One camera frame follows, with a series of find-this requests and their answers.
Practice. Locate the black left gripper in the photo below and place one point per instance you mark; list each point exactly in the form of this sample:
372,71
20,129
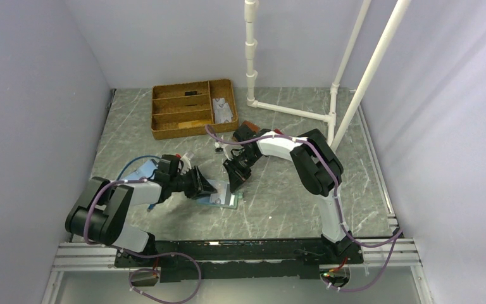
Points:
200,185

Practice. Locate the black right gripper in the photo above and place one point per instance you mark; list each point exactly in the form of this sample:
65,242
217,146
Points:
236,177

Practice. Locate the green card holder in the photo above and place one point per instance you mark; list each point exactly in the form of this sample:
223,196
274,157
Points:
236,198

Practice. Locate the orange credit card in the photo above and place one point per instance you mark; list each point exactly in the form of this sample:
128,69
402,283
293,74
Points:
200,123

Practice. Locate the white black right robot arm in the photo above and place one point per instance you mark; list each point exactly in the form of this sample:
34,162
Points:
317,166

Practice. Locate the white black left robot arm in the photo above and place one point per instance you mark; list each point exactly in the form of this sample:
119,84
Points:
99,214

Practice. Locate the brown leather card holder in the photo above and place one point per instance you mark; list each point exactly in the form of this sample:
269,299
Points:
251,126

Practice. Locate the light blue card holder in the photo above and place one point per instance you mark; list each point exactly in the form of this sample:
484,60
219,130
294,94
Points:
146,170

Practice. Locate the dark blue card holder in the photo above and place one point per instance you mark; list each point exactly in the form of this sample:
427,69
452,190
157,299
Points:
315,136

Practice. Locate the woven wicker tray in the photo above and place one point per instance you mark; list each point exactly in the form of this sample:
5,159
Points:
174,106

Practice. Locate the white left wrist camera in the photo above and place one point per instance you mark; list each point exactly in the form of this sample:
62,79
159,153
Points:
186,160

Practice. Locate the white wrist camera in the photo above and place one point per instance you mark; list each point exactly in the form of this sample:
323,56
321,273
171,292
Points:
219,147
186,160

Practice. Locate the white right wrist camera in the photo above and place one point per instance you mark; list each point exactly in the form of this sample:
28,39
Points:
219,147

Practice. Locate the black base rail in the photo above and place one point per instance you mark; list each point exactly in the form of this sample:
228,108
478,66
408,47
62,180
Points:
240,258

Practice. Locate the white pvc pipe frame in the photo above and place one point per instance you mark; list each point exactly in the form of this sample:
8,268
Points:
310,43

